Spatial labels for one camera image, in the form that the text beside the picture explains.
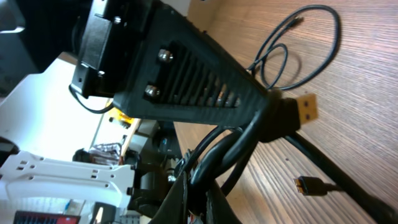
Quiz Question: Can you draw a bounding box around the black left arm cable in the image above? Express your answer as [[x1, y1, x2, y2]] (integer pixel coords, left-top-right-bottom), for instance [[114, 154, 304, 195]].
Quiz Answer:
[[68, 85, 114, 115]]

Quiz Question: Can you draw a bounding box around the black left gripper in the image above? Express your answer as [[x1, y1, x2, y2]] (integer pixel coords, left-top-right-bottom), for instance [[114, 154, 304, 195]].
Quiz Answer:
[[70, 1, 155, 99]]

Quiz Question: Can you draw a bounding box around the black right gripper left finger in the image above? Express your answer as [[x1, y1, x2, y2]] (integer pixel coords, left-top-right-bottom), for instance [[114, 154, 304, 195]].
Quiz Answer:
[[149, 172, 188, 224]]

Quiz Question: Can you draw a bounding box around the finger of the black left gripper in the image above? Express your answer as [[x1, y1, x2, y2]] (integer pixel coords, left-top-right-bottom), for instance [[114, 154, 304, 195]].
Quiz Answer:
[[114, 6, 274, 126]]

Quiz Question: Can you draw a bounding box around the short thick black cable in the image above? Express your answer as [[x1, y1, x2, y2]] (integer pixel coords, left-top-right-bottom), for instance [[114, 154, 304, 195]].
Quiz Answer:
[[180, 93, 398, 224]]

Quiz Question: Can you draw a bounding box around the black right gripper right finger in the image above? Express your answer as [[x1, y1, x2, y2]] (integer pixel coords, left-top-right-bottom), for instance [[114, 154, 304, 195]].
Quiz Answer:
[[206, 183, 241, 224]]

